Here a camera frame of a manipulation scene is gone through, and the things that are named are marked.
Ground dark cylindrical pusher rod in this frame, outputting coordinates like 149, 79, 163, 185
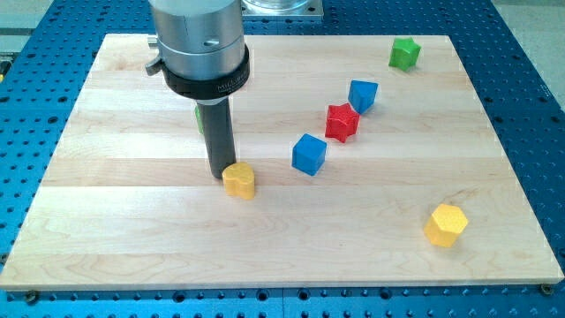
197, 97, 237, 179

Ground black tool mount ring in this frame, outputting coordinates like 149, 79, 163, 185
162, 45, 251, 100

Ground yellow heart block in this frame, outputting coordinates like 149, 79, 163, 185
222, 162, 255, 200

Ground green block behind rod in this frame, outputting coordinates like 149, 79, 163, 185
194, 105, 204, 135

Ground blue cube block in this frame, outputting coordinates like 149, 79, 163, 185
291, 133, 328, 176

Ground red star block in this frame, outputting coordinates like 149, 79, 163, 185
325, 102, 360, 143

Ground blue pentagon block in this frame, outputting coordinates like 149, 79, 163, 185
348, 79, 379, 115

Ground light wooden board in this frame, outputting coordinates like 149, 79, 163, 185
1, 34, 563, 291

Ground green star block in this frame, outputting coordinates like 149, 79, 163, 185
388, 37, 421, 72

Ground yellow hexagon block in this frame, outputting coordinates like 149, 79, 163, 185
424, 204, 469, 248

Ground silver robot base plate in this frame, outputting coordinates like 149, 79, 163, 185
241, 0, 324, 21

